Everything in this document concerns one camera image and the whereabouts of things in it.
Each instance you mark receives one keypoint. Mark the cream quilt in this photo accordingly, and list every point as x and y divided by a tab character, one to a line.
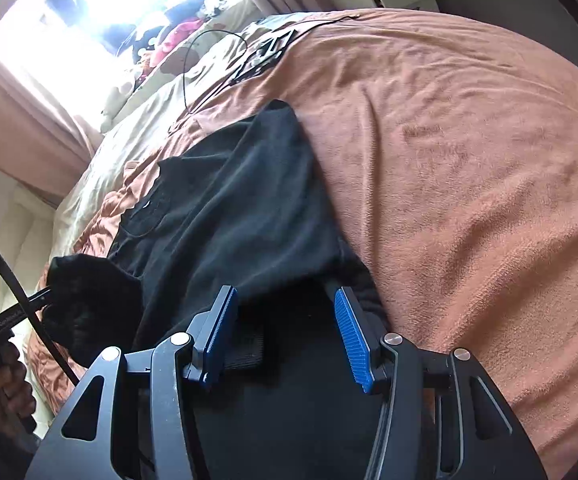
139	125

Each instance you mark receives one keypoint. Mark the window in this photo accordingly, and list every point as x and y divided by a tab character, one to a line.
69	45

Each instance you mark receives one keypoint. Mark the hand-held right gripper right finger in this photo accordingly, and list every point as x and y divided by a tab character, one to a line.
354	345

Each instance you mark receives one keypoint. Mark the beige plush toy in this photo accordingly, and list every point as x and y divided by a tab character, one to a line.
116	100

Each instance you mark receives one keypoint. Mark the orange-brown blanket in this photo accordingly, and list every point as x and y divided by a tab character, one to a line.
469	185

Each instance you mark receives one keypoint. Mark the black eyeglasses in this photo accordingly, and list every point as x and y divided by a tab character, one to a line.
264	57

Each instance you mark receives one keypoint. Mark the black plush toy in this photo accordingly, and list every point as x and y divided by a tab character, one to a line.
136	35

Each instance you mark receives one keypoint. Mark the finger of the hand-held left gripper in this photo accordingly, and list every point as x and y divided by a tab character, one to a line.
36	302

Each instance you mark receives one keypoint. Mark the black long-sleeve shirt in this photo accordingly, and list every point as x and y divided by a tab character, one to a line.
229	210

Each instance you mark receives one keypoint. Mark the pink curtain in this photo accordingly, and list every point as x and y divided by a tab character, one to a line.
19	125

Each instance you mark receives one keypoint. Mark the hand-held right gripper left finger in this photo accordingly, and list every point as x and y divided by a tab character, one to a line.
217	340

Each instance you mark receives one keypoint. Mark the pink cloth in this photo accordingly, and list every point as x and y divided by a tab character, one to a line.
174	35

